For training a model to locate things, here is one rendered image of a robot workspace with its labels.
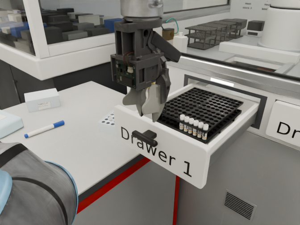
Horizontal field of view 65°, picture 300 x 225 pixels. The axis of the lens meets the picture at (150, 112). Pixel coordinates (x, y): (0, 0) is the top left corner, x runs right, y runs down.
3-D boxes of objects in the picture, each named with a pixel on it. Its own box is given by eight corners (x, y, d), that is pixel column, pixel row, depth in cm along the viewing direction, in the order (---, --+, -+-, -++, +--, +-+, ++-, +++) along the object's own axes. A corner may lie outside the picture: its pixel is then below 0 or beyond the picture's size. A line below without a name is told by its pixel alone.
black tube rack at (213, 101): (203, 152, 61) (206, 131, 58) (152, 127, 72) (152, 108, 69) (239, 119, 76) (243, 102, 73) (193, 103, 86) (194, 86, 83)
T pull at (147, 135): (154, 148, 53) (154, 143, 52) (131, 135, 57) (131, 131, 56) (164, 141, 55) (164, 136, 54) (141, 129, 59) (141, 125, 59)
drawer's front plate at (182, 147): (201, 190, 52) (207, 150, 47) (115, 139, 70) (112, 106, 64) (205, 185, 54) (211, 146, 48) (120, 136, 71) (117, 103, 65)
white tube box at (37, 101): (28, 113, 95) (25, 101, 93) (27, 104, 102) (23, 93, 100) (61, 106, 101) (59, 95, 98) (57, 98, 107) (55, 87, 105)
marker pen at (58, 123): (26, 139, 79) (24, 135, 79) (24, 137, 80) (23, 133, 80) (64, 124, 88) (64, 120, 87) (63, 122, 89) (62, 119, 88)
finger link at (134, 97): (117, 117, 53) (118, 80, 48) (136, 108, 57) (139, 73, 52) (127, 124, 51) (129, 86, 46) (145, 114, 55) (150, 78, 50)
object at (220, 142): (200, 177, 54) (203, 156, 51) (123, 134, 69) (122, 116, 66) (263, 114, 80) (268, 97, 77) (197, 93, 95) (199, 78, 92)
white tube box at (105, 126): (119, 136, 81) (118, 127, 79) (98, 131, 84) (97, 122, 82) (135, 119, 91) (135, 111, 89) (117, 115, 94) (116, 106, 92)
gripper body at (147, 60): (111, 83, 47) (106, 18, 41) (141, 72, 52) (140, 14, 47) (139, 94, 42) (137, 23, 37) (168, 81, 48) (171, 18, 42)
